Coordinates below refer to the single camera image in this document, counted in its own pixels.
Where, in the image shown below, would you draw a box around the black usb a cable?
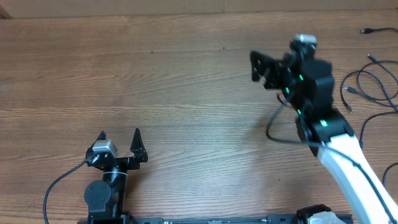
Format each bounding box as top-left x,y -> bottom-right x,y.
359,27 -> 398,35

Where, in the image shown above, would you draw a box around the black micro usb cable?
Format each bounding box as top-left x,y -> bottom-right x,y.
359,111 -> 398,149

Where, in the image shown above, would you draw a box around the black thin audio cable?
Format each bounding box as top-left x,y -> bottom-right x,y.
382,161 -> 398,189

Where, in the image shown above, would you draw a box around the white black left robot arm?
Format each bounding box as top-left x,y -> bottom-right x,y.
84,128 -> 148,224

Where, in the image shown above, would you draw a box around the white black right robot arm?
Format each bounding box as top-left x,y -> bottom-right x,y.
250,50 -> 397,223

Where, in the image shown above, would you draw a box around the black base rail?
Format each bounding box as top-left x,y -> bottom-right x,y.
134,214 -> 303,224

